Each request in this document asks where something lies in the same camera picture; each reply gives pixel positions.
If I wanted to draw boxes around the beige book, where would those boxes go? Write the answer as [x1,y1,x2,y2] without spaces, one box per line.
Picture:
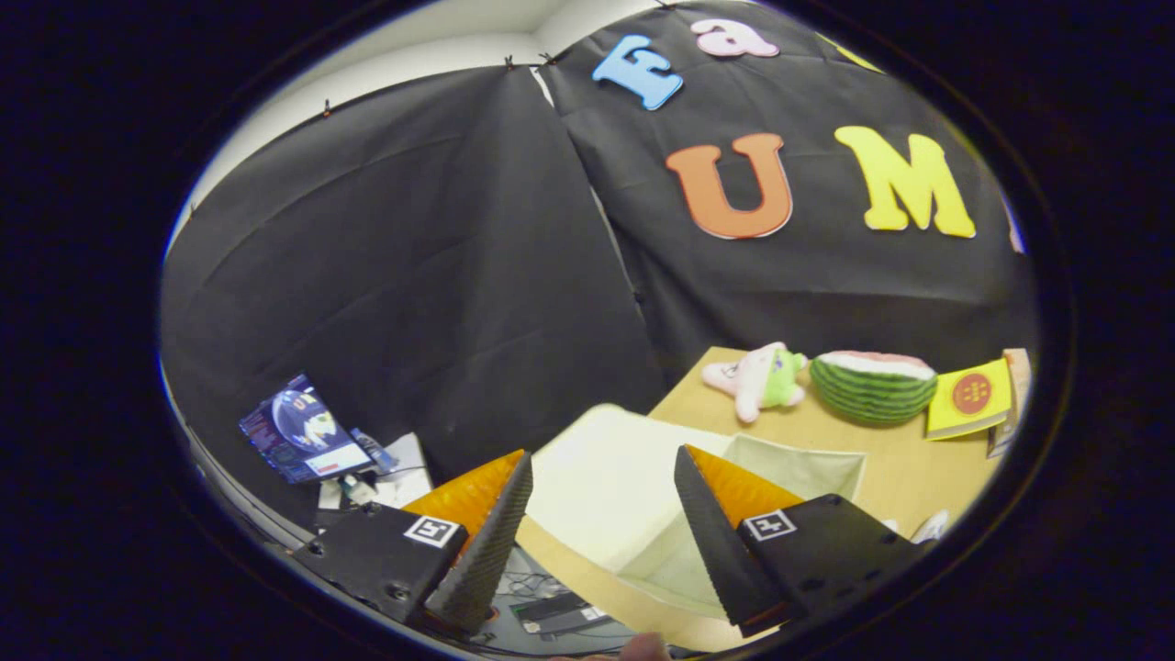
[987,347,1035,459]

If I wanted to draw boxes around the white papers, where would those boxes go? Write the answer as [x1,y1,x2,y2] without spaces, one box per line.
[317,431,434,511]

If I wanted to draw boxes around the yellow book with red circle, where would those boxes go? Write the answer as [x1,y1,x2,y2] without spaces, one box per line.
[924,358,1014,443]

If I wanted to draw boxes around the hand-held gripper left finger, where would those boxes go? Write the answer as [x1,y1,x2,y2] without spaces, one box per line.
[289,448,536,636]

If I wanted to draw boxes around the grey-green fabric storage box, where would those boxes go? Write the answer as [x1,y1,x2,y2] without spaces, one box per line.
[528,402,869,618]

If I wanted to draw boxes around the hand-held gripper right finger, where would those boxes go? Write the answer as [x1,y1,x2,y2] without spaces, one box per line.
[673,444,925,640]

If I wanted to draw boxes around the pink and green plush toy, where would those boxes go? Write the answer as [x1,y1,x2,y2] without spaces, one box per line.
[702,342,811,424]

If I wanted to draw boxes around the tangled cables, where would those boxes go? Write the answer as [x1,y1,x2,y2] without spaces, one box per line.
[496,571,556,599]

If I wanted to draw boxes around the watermelon slice plush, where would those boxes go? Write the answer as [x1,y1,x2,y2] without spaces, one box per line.
[808,350,939,426]

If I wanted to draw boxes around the black backdrop cloth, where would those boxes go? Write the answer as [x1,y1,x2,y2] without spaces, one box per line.
[161,0,1038,533]

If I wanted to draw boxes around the black flat device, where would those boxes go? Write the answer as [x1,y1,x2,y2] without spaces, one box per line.
[509,591,609,636]

